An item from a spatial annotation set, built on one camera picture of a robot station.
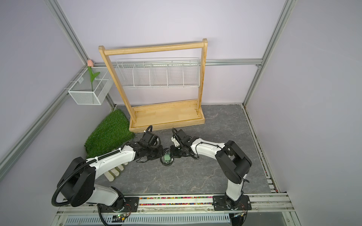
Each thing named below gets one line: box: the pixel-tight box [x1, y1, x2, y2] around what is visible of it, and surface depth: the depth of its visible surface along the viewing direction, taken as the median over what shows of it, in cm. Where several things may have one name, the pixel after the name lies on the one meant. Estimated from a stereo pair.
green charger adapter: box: [164, 154, 171, 161], surface depth 89 cm
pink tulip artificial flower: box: [87, 59, 101, 92], surface depth 92 cm
